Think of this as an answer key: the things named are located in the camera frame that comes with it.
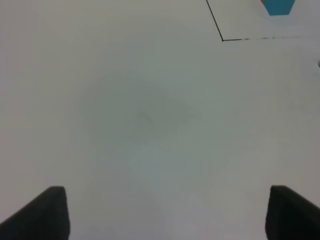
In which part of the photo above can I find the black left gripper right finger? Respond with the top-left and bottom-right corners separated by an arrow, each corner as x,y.
265,185 -> 320,240

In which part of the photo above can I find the blue template block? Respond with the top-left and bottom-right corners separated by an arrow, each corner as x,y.
261,0 -> 295,16

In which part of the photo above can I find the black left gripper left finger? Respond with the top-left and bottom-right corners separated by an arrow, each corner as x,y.
0,186 -> 71,240

